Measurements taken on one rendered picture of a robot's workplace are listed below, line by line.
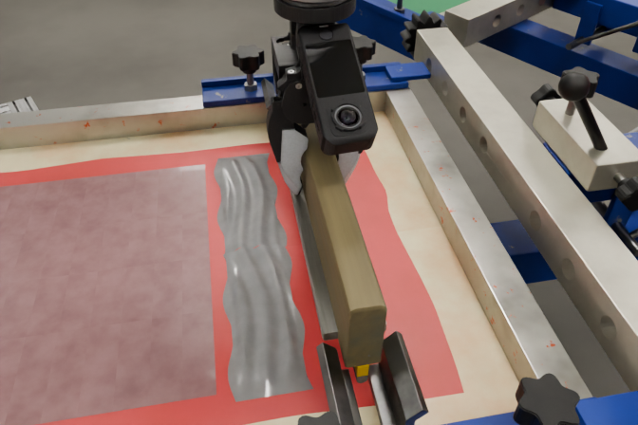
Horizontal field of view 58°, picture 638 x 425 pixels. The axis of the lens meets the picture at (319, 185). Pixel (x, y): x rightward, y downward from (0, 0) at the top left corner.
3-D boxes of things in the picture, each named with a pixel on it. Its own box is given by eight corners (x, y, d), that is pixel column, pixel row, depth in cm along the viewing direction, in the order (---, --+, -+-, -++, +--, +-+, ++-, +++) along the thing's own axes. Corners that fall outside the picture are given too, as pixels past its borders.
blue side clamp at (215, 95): (208, 138, 84) (201, 96, 80) (206, 119, 88) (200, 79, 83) (404, 117, 88) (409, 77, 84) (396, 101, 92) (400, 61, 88)
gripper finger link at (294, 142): (292, 166, 65) (305, 96, 59) (300, 200, 61) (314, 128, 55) (265, 166, 64) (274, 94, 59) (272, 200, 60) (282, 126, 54)
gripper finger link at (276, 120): (306, 154, 59) (320, 80, 54) (309, 164, 58) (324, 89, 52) (261, 153, 58) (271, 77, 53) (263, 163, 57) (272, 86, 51)
